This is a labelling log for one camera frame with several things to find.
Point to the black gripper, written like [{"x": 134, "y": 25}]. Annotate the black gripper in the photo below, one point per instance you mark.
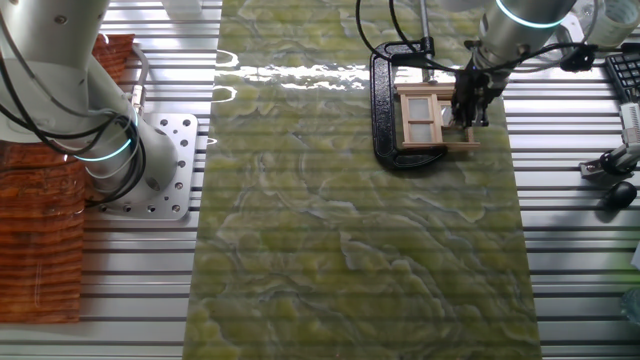
[{"x": 475, "y": 85}]

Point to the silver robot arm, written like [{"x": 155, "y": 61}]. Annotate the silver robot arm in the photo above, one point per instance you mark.
[{"x": 50, "y": 75}]

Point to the black C-clamp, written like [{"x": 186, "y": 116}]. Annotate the black C-clamp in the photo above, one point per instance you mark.
[{"x": 382, "y": 115}]

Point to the black and silver tool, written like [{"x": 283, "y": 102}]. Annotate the black and silver tool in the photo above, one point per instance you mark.
[{"x": 612, "y": 162}]

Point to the black keyboard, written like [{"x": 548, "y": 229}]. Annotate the black keyboard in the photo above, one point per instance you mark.
[{"x": 625, "y": 72}]

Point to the green marble pattern mat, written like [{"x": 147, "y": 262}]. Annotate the green marble pattern mat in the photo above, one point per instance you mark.
[{"x": 350, "y": 225}]

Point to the white tape roll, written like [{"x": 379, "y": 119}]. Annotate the white tape roll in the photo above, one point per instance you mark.
[{"x": 617, "y": 22}]

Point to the black dome shaped object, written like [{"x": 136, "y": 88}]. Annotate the black dome shaped object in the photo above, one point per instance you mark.
[{"x": 622, "y": 195}]

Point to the white paper sheet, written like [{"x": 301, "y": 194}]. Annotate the white paper sheet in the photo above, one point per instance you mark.
[{"x": 637, "y": 255}]

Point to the white box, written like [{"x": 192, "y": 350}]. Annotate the white box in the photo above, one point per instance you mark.
[{"x": 181, "y": 6}]

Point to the miniature wooden window frame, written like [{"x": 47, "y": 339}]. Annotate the miniature wooden window frame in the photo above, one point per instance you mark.
[{"x": 422, "y": 89}]

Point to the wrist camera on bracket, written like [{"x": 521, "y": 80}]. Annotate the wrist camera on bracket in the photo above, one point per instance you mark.
[{"x": 579, "y": 58}]

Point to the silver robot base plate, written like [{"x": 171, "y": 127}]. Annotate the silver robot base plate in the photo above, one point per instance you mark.
[{"x": 176, "y": 165}]

